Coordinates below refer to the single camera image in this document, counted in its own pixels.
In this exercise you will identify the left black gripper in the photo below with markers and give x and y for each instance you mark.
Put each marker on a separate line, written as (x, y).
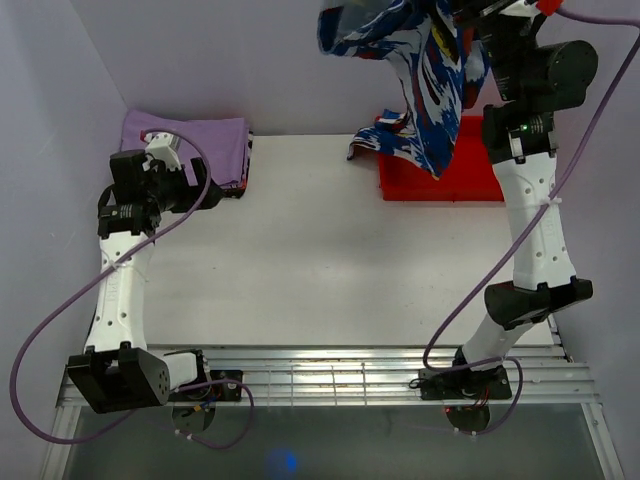
(192, 194)

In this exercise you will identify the blue patterned trousers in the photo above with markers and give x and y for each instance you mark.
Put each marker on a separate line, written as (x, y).
(441, 68)

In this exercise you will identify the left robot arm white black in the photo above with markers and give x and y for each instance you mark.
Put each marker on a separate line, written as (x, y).
(116, 371)

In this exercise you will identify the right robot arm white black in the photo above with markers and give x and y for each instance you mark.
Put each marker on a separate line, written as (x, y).
(534, 83)

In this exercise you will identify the folded purple trousers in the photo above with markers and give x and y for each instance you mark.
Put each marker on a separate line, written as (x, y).
(218, 139)

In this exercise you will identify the red plastic tray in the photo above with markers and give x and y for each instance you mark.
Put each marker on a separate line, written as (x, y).
(469, 177)

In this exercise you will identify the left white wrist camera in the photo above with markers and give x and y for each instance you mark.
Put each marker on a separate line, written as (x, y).
(163, 147)

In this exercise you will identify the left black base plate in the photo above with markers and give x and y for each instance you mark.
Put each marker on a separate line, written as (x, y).
(224, 391)

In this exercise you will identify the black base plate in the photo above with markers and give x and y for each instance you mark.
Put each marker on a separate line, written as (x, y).
(492, 384)
(224, 391)

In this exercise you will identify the aluminium rail frame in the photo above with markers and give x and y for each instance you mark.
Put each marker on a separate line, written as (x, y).
(341, 375)

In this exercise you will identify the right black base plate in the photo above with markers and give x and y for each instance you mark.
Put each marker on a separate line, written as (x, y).
(492, 384)

